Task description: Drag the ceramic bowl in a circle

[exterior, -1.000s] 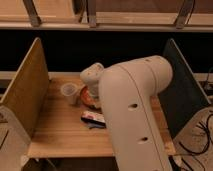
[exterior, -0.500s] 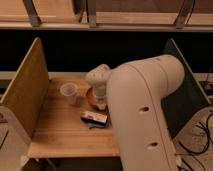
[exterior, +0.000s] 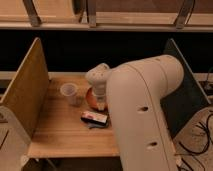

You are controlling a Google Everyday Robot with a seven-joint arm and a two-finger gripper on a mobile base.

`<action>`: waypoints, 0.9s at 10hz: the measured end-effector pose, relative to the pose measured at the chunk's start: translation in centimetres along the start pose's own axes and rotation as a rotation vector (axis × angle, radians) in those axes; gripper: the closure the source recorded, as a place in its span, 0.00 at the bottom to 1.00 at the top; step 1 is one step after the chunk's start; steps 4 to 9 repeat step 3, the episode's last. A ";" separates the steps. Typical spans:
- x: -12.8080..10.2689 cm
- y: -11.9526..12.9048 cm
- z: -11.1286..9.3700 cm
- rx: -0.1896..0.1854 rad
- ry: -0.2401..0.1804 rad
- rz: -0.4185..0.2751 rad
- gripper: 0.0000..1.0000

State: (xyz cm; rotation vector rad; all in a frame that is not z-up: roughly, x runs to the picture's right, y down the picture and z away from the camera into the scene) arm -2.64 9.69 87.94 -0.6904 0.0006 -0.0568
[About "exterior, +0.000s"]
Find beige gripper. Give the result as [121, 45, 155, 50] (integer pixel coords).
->
[92, 84, 106, 110]

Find orange ceramic bowl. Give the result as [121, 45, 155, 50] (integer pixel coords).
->
[85, 88, 107, 111]

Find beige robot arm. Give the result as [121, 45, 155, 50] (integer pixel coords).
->
[85, 55, 184, 171]

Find small printed box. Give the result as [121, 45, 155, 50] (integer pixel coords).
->
[81, 111, 108, 129]

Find left wooden side panel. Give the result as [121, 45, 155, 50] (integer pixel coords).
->
[0, 38, 49, 141]

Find right dark side panel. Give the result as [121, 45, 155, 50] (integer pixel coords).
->
[161, 39, 210, 138]

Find black cables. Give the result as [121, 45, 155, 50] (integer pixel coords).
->
[178, 109, 213, 171]

